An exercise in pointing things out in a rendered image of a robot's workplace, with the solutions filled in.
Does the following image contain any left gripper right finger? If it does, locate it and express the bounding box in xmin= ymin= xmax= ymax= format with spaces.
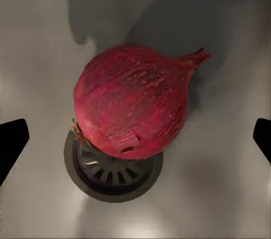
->
xmin=253 ymin=118 xmax=271 ymax=163

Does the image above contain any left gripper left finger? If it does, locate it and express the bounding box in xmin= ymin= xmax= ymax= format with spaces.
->
xmin=0 ymin=118 xmax=29 ymax=186

